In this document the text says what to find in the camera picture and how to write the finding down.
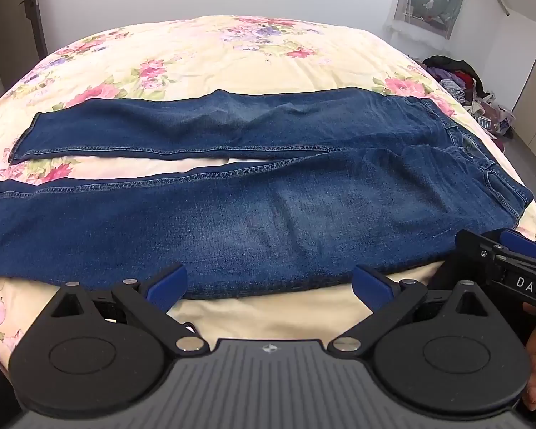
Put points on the blue denim pants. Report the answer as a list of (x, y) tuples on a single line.
[(250, 214)]

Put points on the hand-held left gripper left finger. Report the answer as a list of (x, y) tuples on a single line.
[(169, 283)]

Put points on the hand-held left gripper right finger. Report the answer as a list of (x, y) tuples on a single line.
[(371, 284)]

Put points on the floral bed sheet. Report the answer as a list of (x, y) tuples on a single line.
[(214, 53)]

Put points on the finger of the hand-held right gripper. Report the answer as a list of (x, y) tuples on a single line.
[(520, 242), (473, 245)]

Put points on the dark door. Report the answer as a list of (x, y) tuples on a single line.
[(35, 9)]

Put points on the pile of clothes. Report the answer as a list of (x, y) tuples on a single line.
[(471, 94)]

